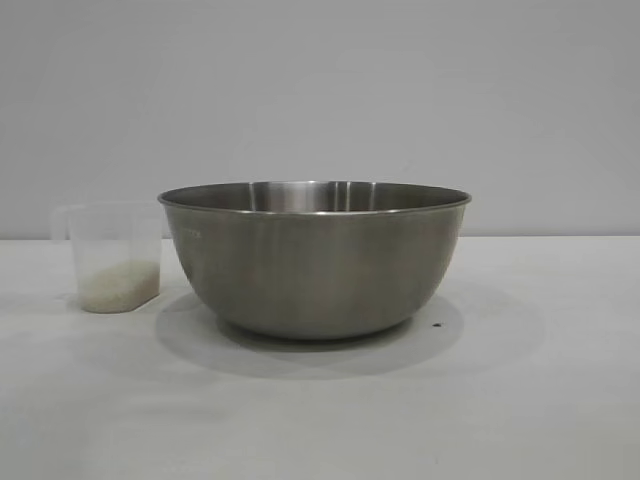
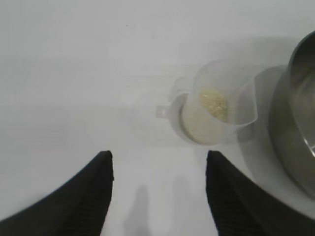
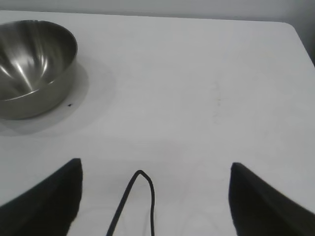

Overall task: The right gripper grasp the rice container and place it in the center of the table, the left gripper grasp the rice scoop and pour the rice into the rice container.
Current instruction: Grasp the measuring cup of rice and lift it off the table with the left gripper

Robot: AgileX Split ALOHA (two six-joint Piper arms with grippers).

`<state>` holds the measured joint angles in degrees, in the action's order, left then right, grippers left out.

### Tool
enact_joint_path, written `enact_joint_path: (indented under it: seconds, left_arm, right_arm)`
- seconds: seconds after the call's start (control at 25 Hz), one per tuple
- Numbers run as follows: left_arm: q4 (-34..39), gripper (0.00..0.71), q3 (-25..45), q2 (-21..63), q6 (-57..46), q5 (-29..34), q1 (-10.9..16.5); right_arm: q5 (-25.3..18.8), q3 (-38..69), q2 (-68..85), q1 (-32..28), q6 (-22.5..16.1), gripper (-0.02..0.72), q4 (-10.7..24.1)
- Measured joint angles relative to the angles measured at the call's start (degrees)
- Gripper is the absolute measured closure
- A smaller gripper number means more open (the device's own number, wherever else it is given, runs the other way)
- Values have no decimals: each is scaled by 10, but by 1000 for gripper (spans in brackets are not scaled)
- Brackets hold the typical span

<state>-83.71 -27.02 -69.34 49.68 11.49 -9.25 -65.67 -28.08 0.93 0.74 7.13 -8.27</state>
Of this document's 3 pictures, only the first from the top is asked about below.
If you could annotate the white rice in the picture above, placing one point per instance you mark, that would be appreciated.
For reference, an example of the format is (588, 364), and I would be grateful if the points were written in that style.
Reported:
(120, 290)

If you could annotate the stainless steel mixing bowl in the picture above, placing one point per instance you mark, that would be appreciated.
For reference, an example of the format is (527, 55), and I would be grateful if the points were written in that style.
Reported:
(315, 265)

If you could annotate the clear plastic measuring cup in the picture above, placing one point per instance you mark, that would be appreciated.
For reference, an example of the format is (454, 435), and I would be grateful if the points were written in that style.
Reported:
(112, 235)

